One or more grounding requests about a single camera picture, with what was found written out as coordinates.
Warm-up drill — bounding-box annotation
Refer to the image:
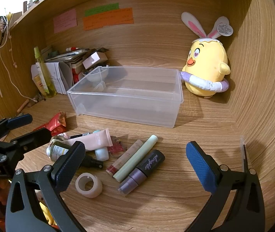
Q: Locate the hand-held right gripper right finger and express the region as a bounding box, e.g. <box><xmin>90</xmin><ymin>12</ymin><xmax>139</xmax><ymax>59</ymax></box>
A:
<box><xmin>186</xmin><ymin>141</ymin><xmax>266</xmax><ymax>232</ymax></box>

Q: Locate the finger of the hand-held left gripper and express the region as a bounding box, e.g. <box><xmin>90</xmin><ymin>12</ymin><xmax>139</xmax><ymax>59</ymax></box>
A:
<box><xmin>6</xmin><ymin>128</ymin><xmax>52</xmax><ymax>161</ymax></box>
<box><xmin>0</xmin><ymin>113</ymin><xmax>33</xmax><ymax>139</ymax></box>

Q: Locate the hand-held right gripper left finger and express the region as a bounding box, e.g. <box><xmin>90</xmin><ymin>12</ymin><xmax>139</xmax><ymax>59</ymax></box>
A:
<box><xmin>5</xmin><ymin>141</ymin><xmax>86</xmax><ymax>232</ymax></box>

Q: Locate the dark green bottle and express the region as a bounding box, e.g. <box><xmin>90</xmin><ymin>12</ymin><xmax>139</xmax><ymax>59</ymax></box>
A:
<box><xmin>49</xmin><ymin>142</ymin><xmax>103</xmax><ymax>168</ymax></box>

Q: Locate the red snack packet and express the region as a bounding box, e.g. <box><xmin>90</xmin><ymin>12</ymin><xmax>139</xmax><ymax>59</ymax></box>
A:
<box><xmin>33</xmin><ymin>111</ymin><xmax>67</xmax><ymax>137</ymax></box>

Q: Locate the beige lipstick tube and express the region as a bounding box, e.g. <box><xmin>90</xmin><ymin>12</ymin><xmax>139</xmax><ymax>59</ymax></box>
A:
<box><xmin>106</xmin><ymin>139</ymin><xmax>144</xmax><ymax>174</ymax></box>

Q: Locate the pale green stick tube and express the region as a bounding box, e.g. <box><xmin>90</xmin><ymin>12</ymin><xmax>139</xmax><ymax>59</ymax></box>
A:
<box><xmin>113</xmin><ymin>135</ymin><xmax>158</xmax><ymax>183</ymax></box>

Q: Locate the clear plastic storage bin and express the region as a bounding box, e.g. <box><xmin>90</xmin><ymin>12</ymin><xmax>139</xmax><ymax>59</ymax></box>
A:
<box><xmin>66</xmin><ymin>66</ymin><xmax>184</xmax><ymax>128</ymax></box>

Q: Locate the small wooden stick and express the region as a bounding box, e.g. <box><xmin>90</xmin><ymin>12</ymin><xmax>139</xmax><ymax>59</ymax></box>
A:
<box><xmin>17</xmin><ymin>99</ymin><xmax>30</xmax><ymax>113</ymax></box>

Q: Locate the pink cosmetic tube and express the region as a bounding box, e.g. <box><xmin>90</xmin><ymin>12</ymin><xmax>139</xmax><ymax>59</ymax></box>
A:
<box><xmin>62</xmin><ymin>129</ymin><xmax>114</xmax><ymax>151</ymax></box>

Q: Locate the white tape roll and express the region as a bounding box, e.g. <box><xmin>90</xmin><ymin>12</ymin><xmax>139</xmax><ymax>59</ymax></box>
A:
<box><xmin>75</xmin><ymin>172</ymin><xmax>103</xmax><ymax>198</ymax></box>

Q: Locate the light blue cap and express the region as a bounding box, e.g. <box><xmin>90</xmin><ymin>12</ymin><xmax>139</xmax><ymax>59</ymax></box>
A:
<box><xmin>95</xmin><ymin>147</ymin><xmax>109</xmax><ymax>161</ymax></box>

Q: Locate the yellow-green spray bottle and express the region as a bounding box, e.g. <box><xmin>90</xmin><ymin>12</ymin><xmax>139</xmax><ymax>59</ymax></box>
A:
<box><xmin>33</xmin><ymin>46</ymin><xmax>57</xmax><ymax>98</ymax></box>

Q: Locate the purple and black tube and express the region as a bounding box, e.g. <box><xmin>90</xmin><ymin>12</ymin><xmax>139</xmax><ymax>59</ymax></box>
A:
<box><xmin>117</xmin><ymin>149</ymin><xmax>165</xmax><ymax>196</ymax></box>

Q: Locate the red box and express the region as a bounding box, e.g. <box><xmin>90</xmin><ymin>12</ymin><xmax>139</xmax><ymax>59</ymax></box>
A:
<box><xmin>72</xmin><ymin>68</ymin><xmax>86</xmax><ymax>84</ymax></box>

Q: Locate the white bowl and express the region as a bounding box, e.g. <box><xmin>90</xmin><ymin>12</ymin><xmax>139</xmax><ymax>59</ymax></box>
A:
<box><xmin>82</xmin><ymin>67</ymin><xmax>109</xmax><ymax>84</ymax></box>

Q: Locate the pink cardboard box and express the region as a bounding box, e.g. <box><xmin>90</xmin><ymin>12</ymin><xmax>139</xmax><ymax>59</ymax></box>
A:
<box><xmin>82</xmin><ymin>51</ymin><xmax>108</xmax><ymax>69</ymax></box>

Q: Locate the yellow chick plush toy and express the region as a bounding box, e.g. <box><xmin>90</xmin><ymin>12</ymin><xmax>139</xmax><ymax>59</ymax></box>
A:
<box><xmin>180</xmin><ymin>12</ymin><xmax>234</xmax><ymax>99</ymax></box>

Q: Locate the pink sticky note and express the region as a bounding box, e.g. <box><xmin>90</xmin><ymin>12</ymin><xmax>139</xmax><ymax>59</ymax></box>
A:
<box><xmin>53</xmin><ymin>8</ymin><xmax>77</xmax><ymax>34</ymax></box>

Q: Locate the orange sticky note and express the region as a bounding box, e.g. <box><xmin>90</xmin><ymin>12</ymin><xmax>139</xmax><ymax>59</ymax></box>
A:
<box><xmin>83</xmin><ymin>8</ymin><xmax>134</xmax><ymax>31</ymax></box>

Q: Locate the green sticky note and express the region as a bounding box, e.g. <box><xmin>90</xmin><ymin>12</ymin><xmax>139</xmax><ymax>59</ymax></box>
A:
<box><xmin>84</xmin><ymin>3</ymin><xmax>120</xmax><ymax>17</ymax></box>

